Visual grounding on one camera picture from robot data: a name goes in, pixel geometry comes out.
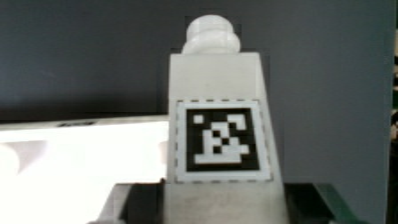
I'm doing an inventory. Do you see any white square table top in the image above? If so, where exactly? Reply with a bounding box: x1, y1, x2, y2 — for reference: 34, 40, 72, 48
0, 115, 169, 224

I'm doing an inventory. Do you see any white table leg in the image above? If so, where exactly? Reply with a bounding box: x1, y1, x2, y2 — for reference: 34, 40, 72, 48
164, 15, 290, 224

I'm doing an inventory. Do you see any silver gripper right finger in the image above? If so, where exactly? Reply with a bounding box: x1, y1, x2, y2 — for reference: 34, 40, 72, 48
285, 183, 370, 224

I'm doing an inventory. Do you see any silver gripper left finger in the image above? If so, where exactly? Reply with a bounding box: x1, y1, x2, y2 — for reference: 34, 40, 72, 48
88, 183, 166, 224

